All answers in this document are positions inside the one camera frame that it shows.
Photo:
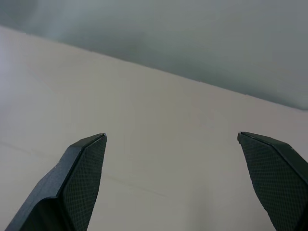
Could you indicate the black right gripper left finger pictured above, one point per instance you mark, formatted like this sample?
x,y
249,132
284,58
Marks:
x,y
67,187

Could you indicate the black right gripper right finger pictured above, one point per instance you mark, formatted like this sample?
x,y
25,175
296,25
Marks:
x,y
279,178

